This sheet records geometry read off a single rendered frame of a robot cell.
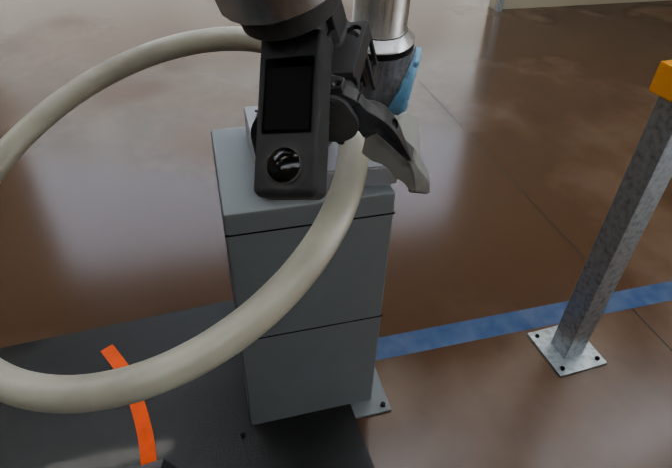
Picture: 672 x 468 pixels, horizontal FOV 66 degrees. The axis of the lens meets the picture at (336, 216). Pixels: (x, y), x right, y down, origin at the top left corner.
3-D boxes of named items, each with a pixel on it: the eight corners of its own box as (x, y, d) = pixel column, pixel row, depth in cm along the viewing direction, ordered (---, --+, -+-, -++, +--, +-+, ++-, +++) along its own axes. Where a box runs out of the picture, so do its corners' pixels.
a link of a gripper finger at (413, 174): (458, 139, 47) (385, 77, 43) (451, 191, 44) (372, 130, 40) (432, 152, 49) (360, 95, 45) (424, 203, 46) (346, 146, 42)
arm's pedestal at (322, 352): (223, 323, 197) (190, 121, 145) (349, 301, 207) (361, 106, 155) (237, 446, 159) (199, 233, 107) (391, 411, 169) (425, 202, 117)
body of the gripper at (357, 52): (385, 78, 45) (355, -59, 36) (366, 153, 40) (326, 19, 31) (303, 82, 48) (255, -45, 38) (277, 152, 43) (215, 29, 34)
